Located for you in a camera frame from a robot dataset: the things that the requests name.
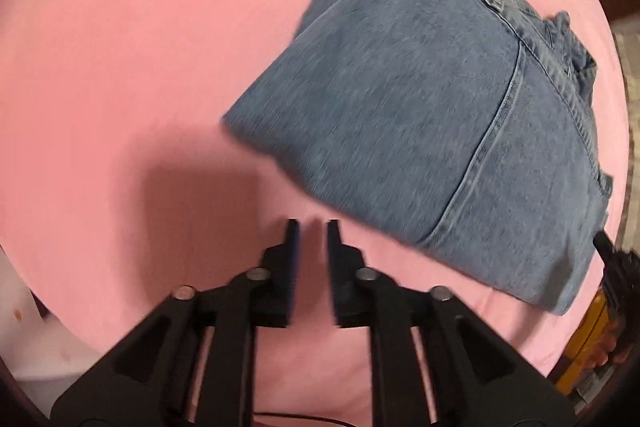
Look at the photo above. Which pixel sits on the person's right hand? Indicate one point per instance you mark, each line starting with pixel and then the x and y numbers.
pixel 602 344

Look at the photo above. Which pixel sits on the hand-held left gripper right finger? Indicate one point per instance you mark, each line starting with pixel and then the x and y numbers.
pixel 332 252

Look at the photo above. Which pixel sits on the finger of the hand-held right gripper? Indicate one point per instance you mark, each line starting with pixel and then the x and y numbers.
pixel 617 267

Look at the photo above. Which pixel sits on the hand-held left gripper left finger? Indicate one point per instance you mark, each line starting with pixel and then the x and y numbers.
pixel 294 252

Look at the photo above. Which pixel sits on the white patterned blanket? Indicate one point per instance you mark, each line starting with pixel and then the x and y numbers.
pixel 30 337

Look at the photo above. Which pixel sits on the blue denim jeans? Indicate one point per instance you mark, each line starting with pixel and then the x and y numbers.
pixel 425 107

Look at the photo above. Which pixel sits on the pink bed sheet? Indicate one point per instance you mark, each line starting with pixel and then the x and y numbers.
pixel 125 107

